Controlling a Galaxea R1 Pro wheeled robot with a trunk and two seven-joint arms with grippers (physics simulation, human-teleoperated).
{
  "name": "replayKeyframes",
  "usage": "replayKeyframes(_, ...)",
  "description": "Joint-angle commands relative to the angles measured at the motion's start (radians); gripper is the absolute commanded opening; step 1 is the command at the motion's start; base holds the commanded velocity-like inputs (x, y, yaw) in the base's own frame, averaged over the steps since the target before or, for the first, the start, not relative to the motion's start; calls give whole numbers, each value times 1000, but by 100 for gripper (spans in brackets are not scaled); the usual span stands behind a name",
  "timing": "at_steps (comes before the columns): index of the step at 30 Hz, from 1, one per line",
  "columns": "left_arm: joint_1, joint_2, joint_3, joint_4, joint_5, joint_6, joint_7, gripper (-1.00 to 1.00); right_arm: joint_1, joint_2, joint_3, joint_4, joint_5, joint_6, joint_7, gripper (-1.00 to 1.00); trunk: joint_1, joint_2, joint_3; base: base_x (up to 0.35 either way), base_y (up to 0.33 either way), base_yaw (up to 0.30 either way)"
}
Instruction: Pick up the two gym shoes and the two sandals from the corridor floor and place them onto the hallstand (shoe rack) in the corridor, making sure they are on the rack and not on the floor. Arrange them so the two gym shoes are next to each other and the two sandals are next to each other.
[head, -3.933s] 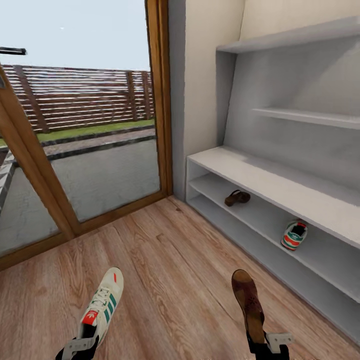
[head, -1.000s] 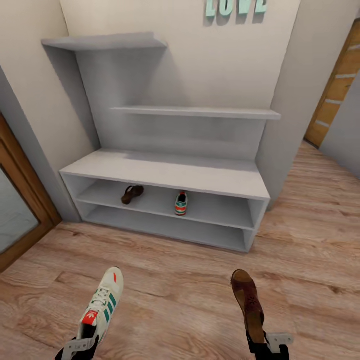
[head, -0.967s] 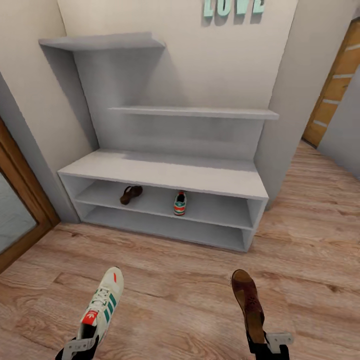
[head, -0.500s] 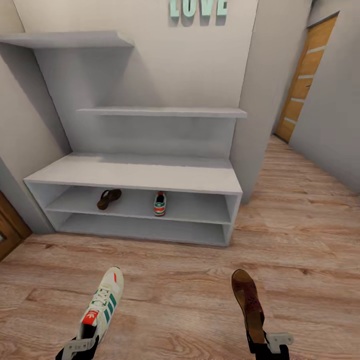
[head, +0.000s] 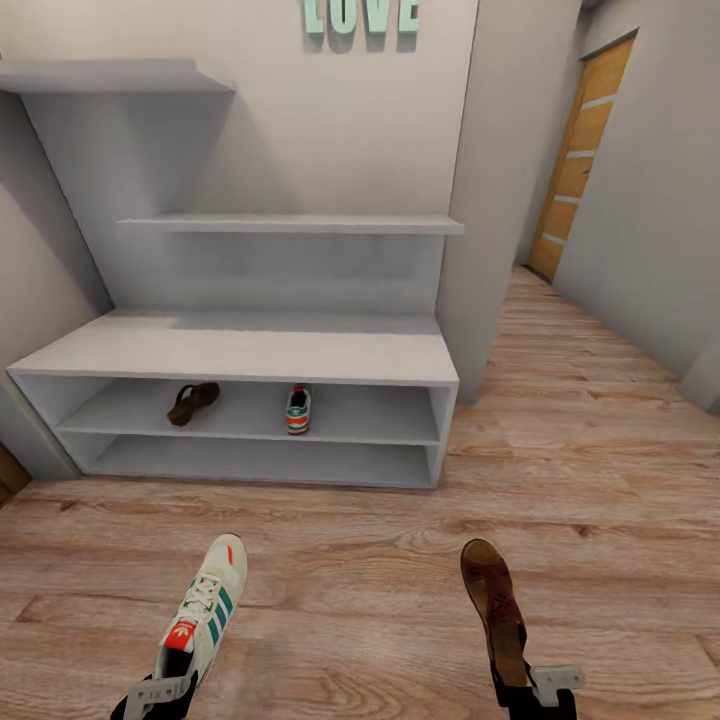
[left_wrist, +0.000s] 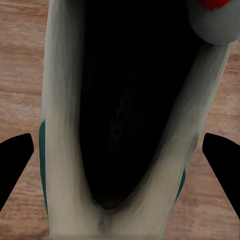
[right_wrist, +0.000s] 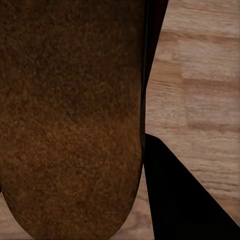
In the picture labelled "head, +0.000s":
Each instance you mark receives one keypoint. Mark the sandal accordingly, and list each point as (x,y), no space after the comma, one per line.
(489,586)
(199,396)

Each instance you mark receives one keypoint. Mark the gym shoe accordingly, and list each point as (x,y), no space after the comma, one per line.
(298,408)
(192,641)

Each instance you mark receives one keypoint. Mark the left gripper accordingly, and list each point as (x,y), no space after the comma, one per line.
(174,710)

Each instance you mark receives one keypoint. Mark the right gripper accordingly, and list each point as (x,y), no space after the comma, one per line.
(524,705)

